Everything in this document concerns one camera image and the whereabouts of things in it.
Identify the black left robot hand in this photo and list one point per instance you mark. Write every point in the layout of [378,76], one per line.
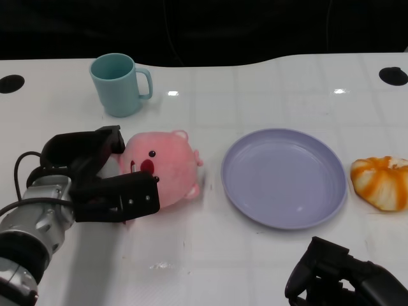
[86,191]

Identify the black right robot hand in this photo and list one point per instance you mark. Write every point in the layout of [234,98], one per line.
[338,280]

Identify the pink plush pig doll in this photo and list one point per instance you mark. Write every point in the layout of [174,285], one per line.
[172,169]

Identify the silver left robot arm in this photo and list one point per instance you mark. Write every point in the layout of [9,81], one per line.
[32,223]

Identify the lavender plastic plate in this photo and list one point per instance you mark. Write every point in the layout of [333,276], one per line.
[283,178]

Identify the light blue plastic mug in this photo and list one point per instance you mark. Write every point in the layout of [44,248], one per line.
[118,92]

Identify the orange white plush bun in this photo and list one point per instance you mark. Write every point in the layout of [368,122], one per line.
[379,185]

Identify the black table grommet hole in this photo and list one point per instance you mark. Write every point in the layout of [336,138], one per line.
[393,76]
[12,83]

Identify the black backdrop cloth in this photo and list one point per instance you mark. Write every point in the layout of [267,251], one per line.
[204,25]

